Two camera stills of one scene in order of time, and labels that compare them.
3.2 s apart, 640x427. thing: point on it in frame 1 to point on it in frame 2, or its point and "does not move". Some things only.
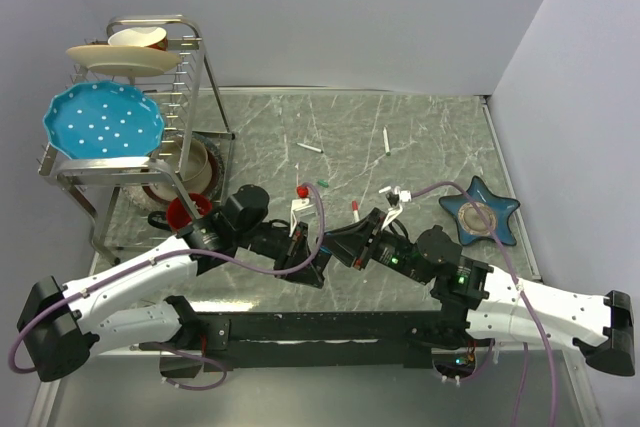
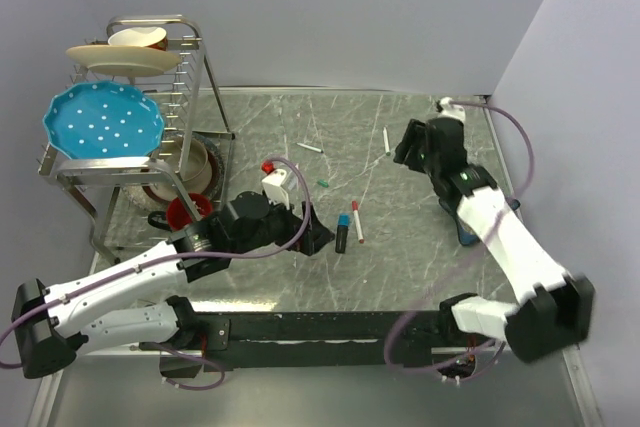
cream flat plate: [122, 60] does not move
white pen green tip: [386, 141] does not move
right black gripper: [348, 245] to [412, 135]
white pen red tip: [355, 212] does not move
